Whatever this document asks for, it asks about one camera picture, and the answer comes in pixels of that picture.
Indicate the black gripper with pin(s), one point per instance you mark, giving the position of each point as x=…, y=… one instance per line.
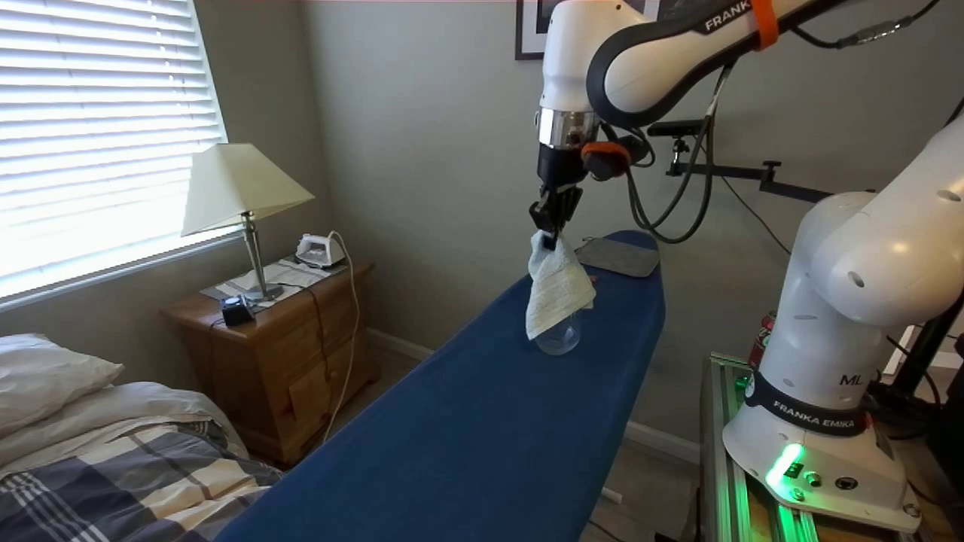
x=562, y=176

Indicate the pale blue terry towel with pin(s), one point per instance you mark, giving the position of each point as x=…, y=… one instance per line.
x=559, y=287

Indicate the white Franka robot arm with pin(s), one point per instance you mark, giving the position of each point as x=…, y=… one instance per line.
x=862, y=290

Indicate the clear glass cup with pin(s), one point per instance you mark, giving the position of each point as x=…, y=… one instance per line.
x=562, y=343

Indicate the grey quilted iron rest pad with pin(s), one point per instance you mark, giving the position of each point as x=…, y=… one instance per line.
x=623, y=260

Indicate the blue ironing board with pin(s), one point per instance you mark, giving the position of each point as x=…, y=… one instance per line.
x=471, y=432

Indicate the white clothes iron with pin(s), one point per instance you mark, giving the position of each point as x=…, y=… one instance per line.
x=320, y=251

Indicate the papers on nightstand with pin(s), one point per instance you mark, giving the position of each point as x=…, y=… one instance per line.
x=289, y=274

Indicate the table lamp with cream shade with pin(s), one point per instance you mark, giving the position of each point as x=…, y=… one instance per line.
x=242, y=182

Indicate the wooden nightstand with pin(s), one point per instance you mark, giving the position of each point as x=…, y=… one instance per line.
x=273, y=371

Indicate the black alarm clock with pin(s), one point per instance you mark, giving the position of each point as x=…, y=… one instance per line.
x=240, y=310

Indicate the black equipment stand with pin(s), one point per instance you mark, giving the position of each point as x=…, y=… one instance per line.
x=920, y=402

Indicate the white window blinds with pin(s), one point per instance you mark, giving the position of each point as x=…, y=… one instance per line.
x=101, y=130

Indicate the bed with plaid blanket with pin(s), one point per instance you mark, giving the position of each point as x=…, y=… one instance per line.
x=110, y=471

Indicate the white pillow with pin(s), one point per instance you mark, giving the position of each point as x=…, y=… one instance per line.
x=48, y=377

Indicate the red wrist camera unit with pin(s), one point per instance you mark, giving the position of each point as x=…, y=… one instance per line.
x=606, y=154

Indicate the black exterior camera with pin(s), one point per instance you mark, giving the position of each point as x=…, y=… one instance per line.
x=676, y=129

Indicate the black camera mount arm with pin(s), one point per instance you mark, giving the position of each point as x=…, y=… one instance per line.
x=749, y=176

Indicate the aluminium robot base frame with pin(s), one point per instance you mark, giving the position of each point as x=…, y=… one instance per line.
x=723, y=461

